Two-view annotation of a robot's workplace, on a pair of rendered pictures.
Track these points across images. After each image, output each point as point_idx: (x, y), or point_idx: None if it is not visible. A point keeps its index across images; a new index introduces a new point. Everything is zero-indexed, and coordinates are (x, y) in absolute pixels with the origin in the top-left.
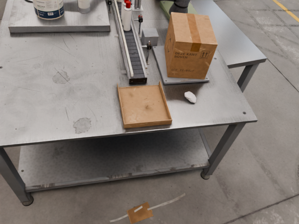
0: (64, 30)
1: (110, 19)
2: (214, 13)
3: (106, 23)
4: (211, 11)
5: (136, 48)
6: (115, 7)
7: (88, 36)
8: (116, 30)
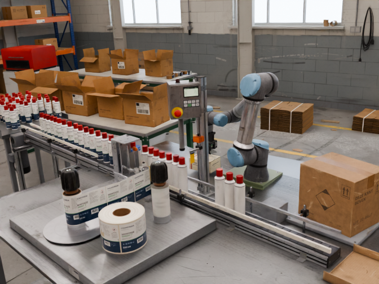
0: (167, 254)
1: None
2: (281, 163)
3: (209, 219)
4: (276, 162)
5: (281, 226)
6: (190, 200)
7: (203, 246)
8: (220, 223)
